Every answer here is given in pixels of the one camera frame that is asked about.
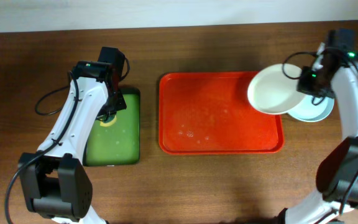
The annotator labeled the green yellow sponge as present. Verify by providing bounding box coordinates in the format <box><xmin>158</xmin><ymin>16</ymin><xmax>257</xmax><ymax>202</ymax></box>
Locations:
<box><xmin>99</xmin><ymin>115</ymin><xmax>117</xmax><ymax>127</ymax></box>

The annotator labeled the light blue plate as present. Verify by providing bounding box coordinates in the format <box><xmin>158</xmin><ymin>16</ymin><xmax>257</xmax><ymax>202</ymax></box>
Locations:
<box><xmin>288</xmin><ymin>95</ymin><xmax>334</xmax><ymax>123</ymax></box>

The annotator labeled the cream white plate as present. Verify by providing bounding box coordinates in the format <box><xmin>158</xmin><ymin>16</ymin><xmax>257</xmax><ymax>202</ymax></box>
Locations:
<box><xmin>247</xmin><ymin>64</ymin><xmax>306</xmax><ymax>115</ymax></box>

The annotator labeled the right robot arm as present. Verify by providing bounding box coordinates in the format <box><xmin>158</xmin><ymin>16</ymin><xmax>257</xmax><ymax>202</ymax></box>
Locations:
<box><xmin>276</xmin><ymin>47</ymin><xmax>358</xmax><ymax>224</ymax></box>

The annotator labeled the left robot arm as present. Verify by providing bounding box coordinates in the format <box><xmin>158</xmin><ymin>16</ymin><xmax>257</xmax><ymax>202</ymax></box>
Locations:
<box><xmin>14</xmin><ymin>60</ymin><xmax>126</xmax><ymax>223</ymax></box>

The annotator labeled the dark green tray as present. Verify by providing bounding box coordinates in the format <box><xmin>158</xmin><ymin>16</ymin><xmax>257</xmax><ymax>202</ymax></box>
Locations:
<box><xmin>83</xmin><ymin>87</ymin><xmax>140</xmax><ymax>167</ymax></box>

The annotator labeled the red plastic tray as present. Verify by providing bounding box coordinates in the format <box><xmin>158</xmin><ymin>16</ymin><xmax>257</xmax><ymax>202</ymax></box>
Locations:
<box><xmin>158</xmin><ymin>72</ymin><xmax>285</xmax><ymax>156</ymax></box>

